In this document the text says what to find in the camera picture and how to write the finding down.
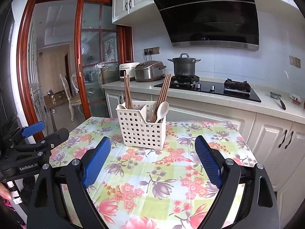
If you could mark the floral tablecloth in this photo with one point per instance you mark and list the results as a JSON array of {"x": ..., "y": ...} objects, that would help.
[{"x": 154, "y": 171}]

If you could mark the red wooden door frame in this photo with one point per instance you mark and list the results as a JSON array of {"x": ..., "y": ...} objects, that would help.
[{"x": 22, "y": 76}]

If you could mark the black range hood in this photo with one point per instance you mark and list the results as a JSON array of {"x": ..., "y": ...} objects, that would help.
[{"x": 209, "y": 16}]

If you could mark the red wooden sliding glass door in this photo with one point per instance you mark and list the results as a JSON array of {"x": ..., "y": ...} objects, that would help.
[{"x": 78, "y": 52}]

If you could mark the pile of cardboard boxes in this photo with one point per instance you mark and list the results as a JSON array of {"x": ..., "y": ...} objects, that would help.
[{"x": 57, "y": 96}]

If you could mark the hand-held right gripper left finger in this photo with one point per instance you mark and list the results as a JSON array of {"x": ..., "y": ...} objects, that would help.
[{"x": 95, "y": 164}]

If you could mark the black glass gas cooktop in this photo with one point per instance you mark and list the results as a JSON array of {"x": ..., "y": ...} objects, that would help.
[{"x": 214, "y": 91}]

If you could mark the pink black knitted garment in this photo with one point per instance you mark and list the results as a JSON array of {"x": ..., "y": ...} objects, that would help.
[{"x": 8, "y": 204}]

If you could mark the small gold wall outlet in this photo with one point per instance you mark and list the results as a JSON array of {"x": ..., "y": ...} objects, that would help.
[{"x": 295, "y": 60}]

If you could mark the white carved dining chair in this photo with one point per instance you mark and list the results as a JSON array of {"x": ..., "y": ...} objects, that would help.
[
  {"x": 75, "y": 100},
  {"x": 74, "y": 81}
]

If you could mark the white base cabinets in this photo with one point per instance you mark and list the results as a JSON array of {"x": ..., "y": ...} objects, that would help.
[{"x": 269, "y": 133}]

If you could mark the white plastic utensil basket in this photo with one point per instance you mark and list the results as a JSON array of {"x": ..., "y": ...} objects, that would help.
[{"x": 140, "y": 128}]

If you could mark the steel rice cooker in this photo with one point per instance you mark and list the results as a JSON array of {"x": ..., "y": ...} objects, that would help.
[{"x": 147, "y": 72}]

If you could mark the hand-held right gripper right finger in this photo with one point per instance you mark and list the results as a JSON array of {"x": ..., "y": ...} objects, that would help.
[{"x": 208, "y": 162}]

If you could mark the white small cooker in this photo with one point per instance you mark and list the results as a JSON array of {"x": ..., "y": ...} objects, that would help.
[{"x": 126, "y": 70}]

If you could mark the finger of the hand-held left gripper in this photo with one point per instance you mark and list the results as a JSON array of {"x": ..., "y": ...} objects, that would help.
[
  {"x": 58, "y": 137},
  {"x": 33, "y": 128}
]

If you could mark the white ceramic soup spoon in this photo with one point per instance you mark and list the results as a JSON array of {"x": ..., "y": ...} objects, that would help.
[
  {"x": 163, "y": 109},
  {"x": 121, "y": 106}
]

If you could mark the steel ladle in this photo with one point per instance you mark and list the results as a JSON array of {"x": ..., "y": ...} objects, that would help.
[{"x": 275, "y": 95}]

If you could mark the dark grey stock pot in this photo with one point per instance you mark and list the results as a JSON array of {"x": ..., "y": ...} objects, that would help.
[{"x": 183, "y": 66}]

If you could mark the person's left hand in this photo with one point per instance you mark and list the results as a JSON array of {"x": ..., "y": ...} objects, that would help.
[{"x": 4, "y": 192}]

